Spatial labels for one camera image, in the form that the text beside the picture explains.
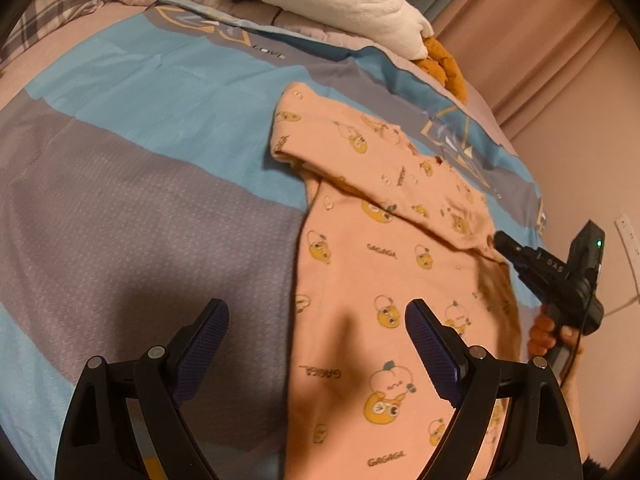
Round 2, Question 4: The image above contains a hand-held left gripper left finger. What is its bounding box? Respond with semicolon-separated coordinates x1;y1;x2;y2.
59;298;231;480

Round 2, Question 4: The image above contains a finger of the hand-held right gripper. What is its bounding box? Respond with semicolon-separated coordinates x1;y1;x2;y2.
492;231;538;281

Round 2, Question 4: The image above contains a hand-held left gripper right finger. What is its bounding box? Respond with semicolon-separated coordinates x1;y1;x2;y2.
404;298;586;480

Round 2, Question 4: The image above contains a pink cartoon print baby onesie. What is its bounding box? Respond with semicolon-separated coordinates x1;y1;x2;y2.
271;81;526;480

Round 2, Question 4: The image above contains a person's right hand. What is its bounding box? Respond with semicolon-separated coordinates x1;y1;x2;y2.
527;311;580;357

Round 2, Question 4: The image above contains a blue grey striped blanket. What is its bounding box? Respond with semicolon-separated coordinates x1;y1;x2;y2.
0;0;551;480

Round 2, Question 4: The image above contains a pink curtain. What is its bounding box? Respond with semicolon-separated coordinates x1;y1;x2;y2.
430;0;638;136

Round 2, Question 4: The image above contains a plaid pillow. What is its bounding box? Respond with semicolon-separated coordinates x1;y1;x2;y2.
0;0;118;68

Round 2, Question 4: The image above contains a white wall socket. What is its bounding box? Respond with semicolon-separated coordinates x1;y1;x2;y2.
616;214;640;263

